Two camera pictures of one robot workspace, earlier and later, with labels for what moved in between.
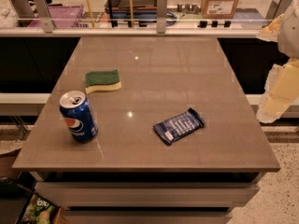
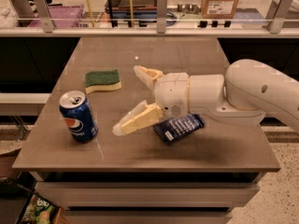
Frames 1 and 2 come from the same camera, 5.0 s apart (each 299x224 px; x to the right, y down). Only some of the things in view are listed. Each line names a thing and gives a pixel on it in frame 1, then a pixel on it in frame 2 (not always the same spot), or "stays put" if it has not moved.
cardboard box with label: x=220 y=1 stays put
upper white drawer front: x=149 y=194 stays put
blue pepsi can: x=78 y=116 stays put
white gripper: x=290 y=35 -> x=172 y=93
